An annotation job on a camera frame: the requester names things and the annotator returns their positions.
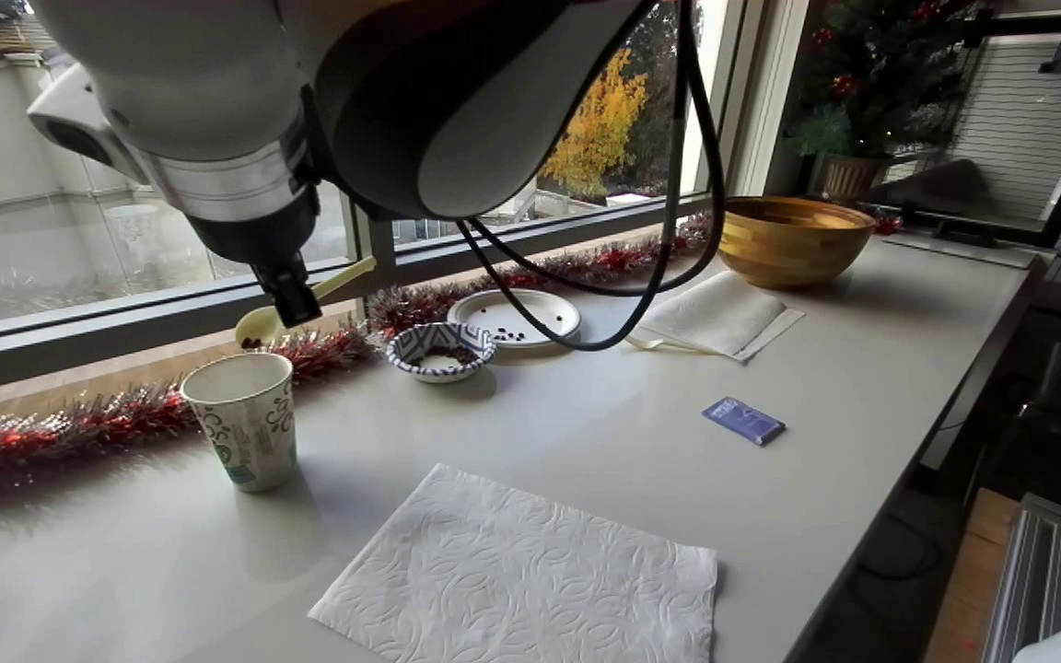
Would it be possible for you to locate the red tinsel garland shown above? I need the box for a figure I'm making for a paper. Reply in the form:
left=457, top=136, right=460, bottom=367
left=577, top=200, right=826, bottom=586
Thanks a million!
left=0, top=211, right=718, bottom=508

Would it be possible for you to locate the folded white napkin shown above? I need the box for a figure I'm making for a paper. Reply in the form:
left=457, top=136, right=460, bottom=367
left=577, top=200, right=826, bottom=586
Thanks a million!
left=621, top=268, right=808, bottom=367

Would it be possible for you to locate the wooden board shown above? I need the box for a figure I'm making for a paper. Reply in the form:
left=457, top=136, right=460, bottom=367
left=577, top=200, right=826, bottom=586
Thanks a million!
left=921, top=485, right=1024, bottom=663

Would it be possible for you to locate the embossed white paper napkin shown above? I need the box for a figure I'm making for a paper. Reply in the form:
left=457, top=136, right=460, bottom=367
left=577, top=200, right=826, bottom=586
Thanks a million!
left=305, top=462, right=722, bottom=663

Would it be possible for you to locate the grey louvered panel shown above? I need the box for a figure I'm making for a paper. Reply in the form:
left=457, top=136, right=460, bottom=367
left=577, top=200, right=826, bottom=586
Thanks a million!
left=894, top=30, right=1061, bottom=241

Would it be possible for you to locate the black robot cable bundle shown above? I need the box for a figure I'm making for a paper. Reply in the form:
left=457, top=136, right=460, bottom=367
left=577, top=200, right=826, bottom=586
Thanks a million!
left=454, top=0, right=730, bottom=359

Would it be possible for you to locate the patterned paper cup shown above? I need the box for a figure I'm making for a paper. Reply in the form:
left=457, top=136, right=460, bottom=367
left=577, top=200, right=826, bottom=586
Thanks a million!
left=175, top=349, right=299, bottom=497

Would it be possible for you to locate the aluminium profile frame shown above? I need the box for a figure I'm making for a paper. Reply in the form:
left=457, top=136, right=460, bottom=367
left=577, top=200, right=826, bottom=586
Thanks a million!
left=980, top=491, right=1061, bottom=663

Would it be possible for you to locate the wooden bowl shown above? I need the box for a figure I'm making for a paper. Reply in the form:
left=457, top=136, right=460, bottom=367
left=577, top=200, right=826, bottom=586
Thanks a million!
left=713, top=192, right=881, bottom=296

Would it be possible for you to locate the potted Christmas tree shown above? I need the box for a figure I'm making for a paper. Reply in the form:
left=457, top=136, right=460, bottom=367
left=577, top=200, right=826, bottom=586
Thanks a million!
left=786, top=0, right=992, bottom=205

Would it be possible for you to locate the blue foil packet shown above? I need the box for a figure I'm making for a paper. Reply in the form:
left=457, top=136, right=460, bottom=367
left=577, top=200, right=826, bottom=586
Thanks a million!
left=698, top=394, right=787, bottom=451

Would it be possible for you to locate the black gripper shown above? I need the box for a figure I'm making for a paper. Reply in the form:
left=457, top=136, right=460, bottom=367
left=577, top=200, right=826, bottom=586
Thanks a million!
left=184, top=179, right=326, bottom=332

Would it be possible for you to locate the white round plate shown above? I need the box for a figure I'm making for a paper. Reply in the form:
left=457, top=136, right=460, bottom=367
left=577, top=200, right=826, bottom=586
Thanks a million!
left=447, top=283, right=584, bottom=359

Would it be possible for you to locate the blue striped small bowl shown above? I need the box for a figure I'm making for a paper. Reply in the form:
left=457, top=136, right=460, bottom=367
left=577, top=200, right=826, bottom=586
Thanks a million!
left=382, top=322, right=499, bottom=392

